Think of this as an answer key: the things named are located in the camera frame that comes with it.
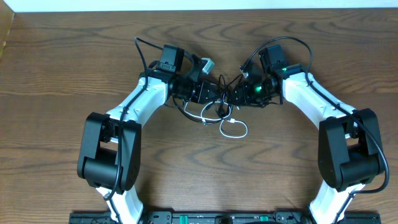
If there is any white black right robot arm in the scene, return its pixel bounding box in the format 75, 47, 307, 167
231, 45, 389, 223

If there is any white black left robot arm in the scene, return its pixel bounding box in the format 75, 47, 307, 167
77, 45, 216, 223

